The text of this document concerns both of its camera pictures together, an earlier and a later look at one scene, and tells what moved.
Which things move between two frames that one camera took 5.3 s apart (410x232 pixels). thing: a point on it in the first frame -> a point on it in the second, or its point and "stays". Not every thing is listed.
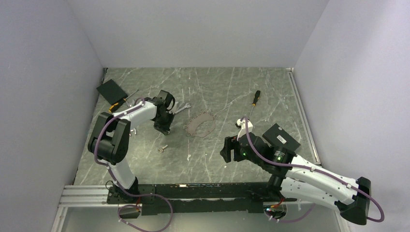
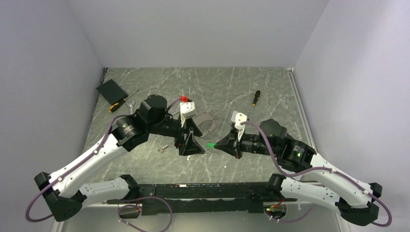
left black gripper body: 163,123 -> 171,127
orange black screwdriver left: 115,106 stays
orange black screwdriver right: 257,96 stays
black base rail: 158,198 stays
